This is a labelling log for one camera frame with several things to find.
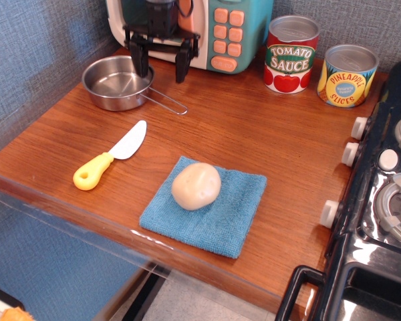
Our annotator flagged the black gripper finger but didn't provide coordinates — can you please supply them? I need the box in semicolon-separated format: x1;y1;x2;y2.
175;40;194;84
129;35;149;78

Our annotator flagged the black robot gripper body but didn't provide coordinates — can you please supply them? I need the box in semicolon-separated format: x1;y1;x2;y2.
124;1;200;57

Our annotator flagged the small steel pot with handle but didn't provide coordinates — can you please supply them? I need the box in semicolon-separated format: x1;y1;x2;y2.
82;56;188;116

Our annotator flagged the beige toy potato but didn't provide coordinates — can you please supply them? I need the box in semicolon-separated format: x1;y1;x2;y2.
171;163;221;211

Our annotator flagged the teal toy microwave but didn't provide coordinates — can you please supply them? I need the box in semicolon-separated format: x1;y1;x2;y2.
106;1;274;74

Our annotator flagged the tomato sauce can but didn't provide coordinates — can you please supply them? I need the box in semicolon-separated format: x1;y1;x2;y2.
263;15;320;94

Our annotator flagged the pineapple slices can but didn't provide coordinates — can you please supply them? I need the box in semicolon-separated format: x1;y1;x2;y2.
317;44;379;108

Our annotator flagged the blue folded cloth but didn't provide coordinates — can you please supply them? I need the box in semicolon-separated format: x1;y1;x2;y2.
140;156;267;259

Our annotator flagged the black toy stove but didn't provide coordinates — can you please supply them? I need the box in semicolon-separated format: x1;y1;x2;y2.
276;61;401;320

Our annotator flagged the orange fuzzy object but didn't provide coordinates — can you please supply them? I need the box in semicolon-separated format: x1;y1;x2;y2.
0;307;34;321

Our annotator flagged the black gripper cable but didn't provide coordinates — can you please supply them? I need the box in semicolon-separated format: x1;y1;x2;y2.
176;0;195;19

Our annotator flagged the toy knife yellow handle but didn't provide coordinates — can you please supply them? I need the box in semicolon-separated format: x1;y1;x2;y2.
73;120;147;191

